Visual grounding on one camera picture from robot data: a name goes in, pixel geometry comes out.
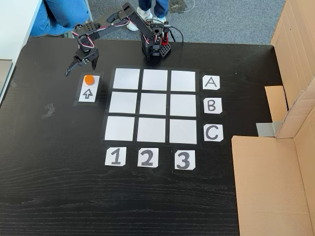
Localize white grid paper sheet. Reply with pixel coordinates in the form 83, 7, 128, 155
101, 67, 200, 146

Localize white arrow paper sheet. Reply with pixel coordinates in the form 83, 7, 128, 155
78, 75, 100, 103

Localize seated person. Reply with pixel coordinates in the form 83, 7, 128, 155
29, 0, 94, 38

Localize standing person's feet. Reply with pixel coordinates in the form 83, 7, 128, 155
126, 0, 170, 32

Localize white side table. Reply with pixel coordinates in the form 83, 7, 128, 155
0, 0, 46, 105

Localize red black bar clamp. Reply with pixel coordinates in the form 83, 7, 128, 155
161, 21, 172, 47

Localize paper sheet number 1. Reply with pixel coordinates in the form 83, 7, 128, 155
104, 147, 127, 167

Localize paper sheet number 2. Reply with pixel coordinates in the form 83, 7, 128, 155
137, 147, 159, 168

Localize paper sheet letter A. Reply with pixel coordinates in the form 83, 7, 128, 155
202, 75, 221, 91

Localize paper sheet letter B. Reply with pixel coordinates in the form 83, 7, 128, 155
203, 97, 223, 114

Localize paper sheet number 3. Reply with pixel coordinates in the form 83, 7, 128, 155
174, 150, 196, 170

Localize paper sheet letter C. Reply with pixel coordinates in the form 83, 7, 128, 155
203, 124, 224, 142

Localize brown cardboard screen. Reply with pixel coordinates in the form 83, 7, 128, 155
231, 0, 315, 236

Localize black cable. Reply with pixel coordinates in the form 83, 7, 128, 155
169, 25, 185, 43

